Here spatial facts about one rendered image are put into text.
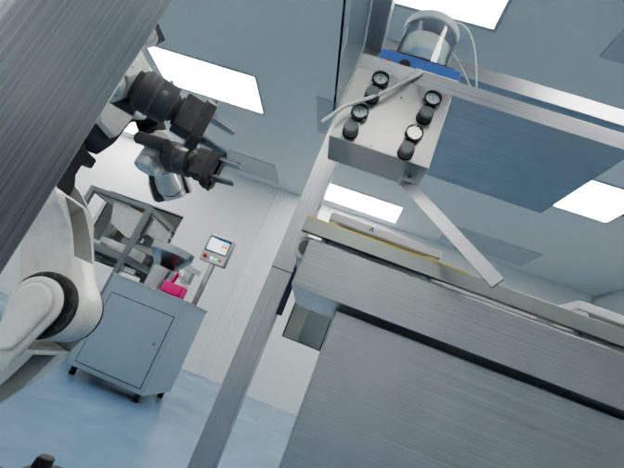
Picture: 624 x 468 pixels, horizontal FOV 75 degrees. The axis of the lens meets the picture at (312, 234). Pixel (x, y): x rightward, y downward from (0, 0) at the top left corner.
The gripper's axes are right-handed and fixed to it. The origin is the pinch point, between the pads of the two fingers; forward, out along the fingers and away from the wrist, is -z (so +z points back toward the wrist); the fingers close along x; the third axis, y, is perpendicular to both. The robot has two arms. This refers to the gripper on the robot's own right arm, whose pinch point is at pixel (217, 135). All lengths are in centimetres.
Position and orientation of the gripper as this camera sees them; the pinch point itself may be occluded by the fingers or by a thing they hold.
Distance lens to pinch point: 95.8
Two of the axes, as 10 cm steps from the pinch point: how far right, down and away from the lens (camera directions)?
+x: -3.5, 8.9, -2.9
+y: 5.0, -0.8, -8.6
